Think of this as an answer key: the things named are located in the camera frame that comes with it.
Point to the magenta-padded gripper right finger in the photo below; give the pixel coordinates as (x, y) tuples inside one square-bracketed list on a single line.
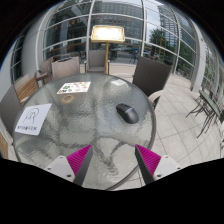
[(149, 160)]

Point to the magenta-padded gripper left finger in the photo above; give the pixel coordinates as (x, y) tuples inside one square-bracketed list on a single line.
[(78, 160)]

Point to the black computer mouse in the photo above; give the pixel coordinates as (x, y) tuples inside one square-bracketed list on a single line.
[(127, 114)]

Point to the round gold table cap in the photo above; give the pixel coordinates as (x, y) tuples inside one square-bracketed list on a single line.
[(68, 99)]

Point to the colourful picture menu card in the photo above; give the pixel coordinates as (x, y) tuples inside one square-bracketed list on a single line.
[(74, 87)]

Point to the dark metal folding table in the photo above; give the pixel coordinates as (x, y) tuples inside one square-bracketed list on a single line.
[(210, 103)]

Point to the gold framed menu stand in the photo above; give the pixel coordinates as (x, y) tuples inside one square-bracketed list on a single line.
[(107, 33)]

